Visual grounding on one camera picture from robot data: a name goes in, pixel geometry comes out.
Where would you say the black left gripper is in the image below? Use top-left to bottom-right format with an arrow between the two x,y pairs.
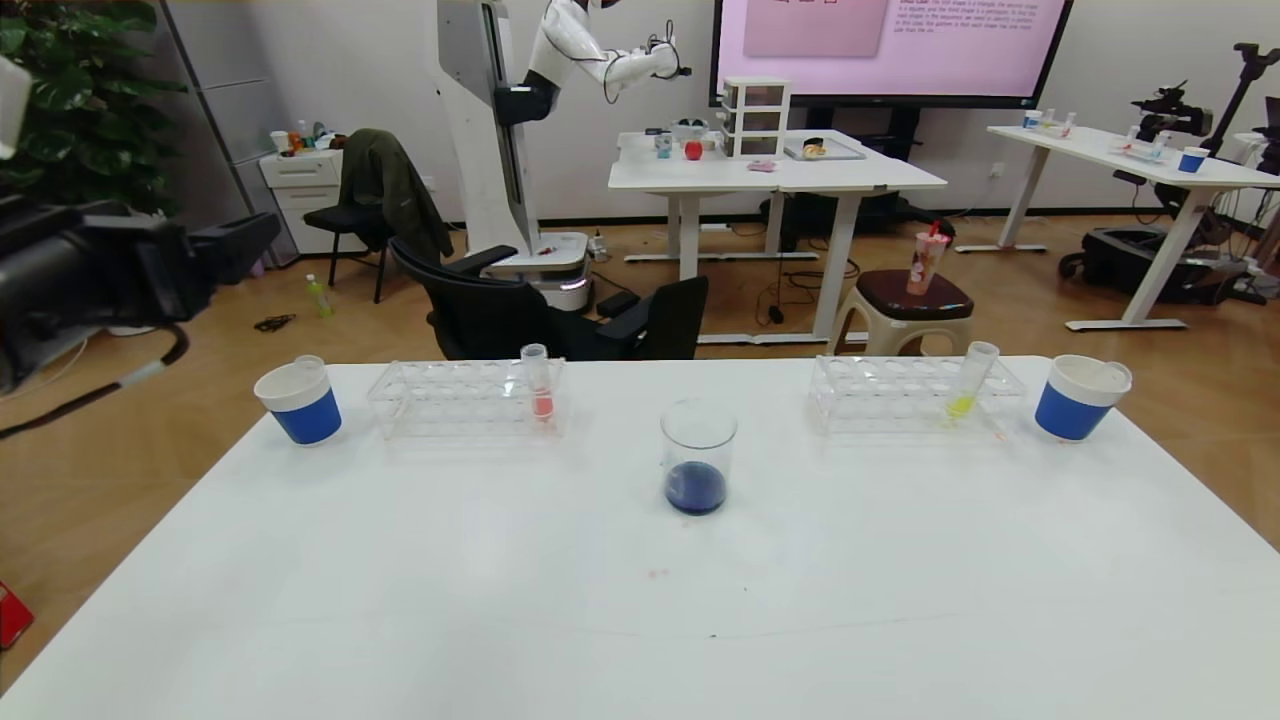
0,210 -> 282,344

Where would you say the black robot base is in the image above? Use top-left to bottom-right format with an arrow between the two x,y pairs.
1058,226 -> 1216,305

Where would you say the clear test tube rack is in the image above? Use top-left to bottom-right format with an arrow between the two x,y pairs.
366,357 -> 567,441
808,353 -> 1029,436

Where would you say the glass beaker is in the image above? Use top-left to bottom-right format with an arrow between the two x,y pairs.
660,397 -> 739,517

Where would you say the yellow pigment test tube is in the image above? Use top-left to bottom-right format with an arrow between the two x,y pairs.
945,340 -> 1000,421

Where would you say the white drawer cabinet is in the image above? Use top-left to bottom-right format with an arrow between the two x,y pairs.
258,147 -> 364,256

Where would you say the black four-leg chair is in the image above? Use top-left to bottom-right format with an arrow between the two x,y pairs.
301,203 -> 394,304

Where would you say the grey tall cabinet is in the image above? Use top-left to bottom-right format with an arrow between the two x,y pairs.
160,0 -> 301,269

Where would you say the dark green jacket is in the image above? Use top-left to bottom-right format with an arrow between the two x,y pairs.
338,128 -> 454,264

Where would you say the paper cup blue sleeve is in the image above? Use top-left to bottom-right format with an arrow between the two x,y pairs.
252,358 -> 342,446
1034,354 -> 1134,443

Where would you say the green leafy plant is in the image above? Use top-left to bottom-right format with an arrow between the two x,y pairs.
0,0 -> 189,219

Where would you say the black office chair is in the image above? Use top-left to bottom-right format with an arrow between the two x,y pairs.
600,276 -> 709,361
388,238 -> 601,361

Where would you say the white humanoid robot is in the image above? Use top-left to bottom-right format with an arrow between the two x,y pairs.
434,0 -> 693,313

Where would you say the red box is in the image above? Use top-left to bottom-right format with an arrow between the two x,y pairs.
0,580 -> 35,649

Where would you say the white drawer organizer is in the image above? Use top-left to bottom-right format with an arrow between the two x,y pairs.
720,76 -> 794,159

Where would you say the white standing desk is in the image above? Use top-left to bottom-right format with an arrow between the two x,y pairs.
608,128 -> 948,345
955,123 -> 1280,331

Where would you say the grey tray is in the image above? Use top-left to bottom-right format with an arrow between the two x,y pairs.
783,135 -> 867,161

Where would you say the large display screen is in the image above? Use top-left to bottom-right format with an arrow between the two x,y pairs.
709,0 -> 1074,109

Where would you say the brown top stool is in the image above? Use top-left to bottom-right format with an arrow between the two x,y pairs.
828,268 -> 976,357

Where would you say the pink drink cup with straw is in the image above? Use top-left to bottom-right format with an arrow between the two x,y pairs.
906,220 -> 951,296

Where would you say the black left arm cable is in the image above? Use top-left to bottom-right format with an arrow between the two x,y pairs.
0,322 -> 193,443

